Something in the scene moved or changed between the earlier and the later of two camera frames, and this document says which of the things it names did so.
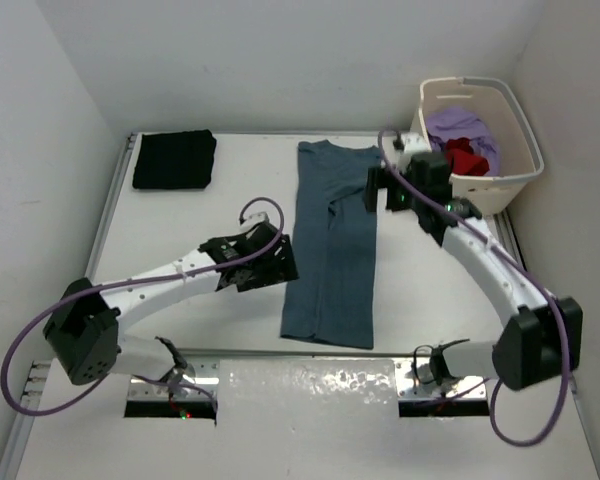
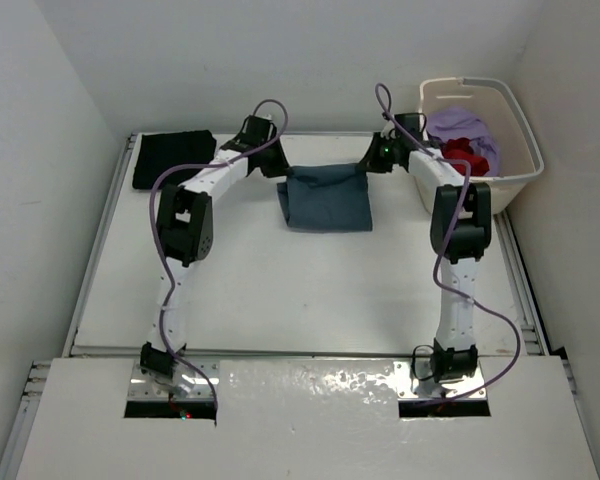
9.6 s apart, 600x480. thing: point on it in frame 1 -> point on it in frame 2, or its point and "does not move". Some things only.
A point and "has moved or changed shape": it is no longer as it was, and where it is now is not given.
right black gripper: [381, 178] -> [372, 161]
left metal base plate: [197, 380] does not move
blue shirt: [330, 283] has moved or changed shape
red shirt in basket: [463, 159] does not move
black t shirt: [182, 160] does not move
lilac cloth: [449, 123] does not move
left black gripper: [281, 271] -> [280, 167]
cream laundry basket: [520, 158] does not move
